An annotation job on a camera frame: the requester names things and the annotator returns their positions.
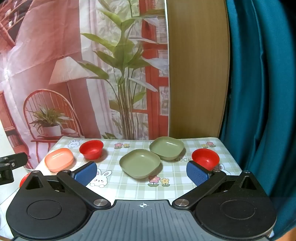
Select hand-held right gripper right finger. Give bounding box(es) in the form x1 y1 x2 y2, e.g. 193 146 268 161
172 161 270 208

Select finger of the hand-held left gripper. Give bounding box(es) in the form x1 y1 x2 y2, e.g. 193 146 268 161
0 152 28 168
0 169 14 186

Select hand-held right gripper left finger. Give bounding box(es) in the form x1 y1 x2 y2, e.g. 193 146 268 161
20 161 111 210

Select red bowl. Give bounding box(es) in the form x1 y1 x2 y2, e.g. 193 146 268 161
79 140 104 160
192 148 220 171
20 173 30 188

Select green plate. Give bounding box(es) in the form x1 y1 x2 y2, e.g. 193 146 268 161
149 136 185 161
119 149 161 179

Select orange oval dish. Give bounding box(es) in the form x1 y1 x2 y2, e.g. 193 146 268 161
45 148 75 172

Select checked bunny tablecloth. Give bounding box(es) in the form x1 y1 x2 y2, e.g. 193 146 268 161
35 136 245 202

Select teal curtain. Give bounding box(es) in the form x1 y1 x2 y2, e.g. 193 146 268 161
218 0 296 237

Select printed backdrop cloth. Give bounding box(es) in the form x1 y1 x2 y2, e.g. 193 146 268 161
0 0 171 169

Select wooden board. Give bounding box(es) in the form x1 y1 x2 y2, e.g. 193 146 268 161
165 0 232 140

